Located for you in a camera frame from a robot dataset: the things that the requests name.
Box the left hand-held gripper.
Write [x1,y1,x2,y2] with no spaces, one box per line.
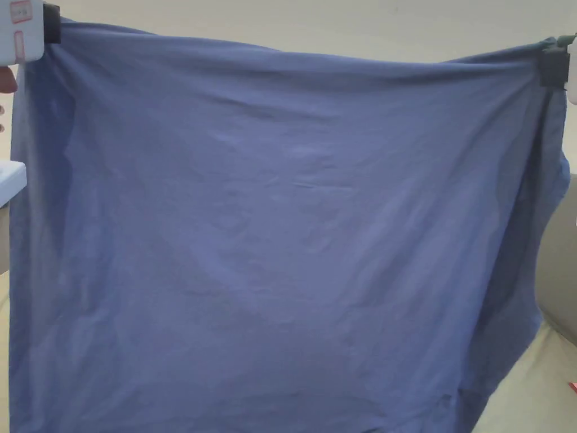
[0,0,62,65]

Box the dark blue shirt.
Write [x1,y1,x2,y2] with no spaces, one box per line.
[8,17,571,433]

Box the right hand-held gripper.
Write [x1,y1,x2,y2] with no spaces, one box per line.
[539,41,577,107]

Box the person's left hand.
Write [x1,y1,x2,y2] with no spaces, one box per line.
[0,65,19,135]

